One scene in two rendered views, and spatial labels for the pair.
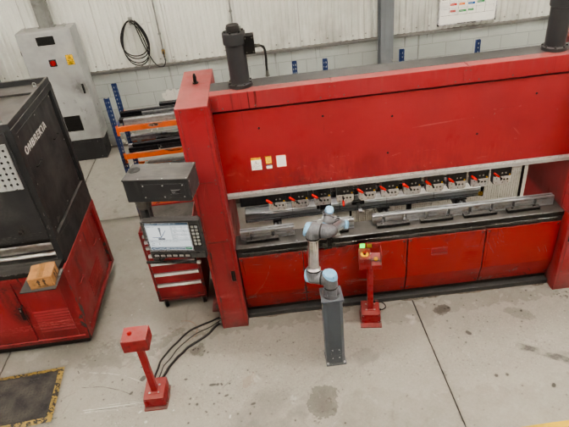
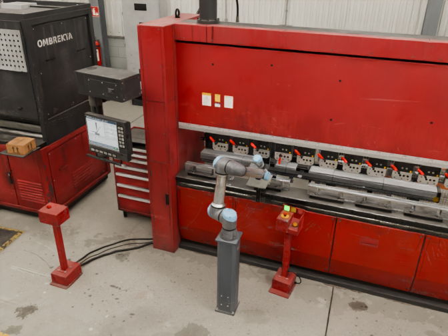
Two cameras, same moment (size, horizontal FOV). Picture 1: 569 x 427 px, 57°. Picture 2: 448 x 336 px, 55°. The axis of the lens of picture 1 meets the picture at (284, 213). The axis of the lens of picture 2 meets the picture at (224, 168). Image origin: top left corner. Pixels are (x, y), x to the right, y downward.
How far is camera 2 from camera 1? 1.61 m
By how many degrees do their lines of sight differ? 19
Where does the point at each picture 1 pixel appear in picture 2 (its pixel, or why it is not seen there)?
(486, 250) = (423, 259)
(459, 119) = (413, 101)
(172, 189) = (109, 87)
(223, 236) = (163, 157)
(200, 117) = (157, 36)
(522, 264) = not seen: outside the picture
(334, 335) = (224, 279)
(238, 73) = (204, 8)
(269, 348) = (177, 277)
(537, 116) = not seen: outside the picture
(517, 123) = not seen: outside the picture
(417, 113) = (367, 85)
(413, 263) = (339, 246)
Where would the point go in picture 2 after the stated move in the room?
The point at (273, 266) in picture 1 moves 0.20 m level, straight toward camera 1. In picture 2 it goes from (205, 203) to (197, 214)
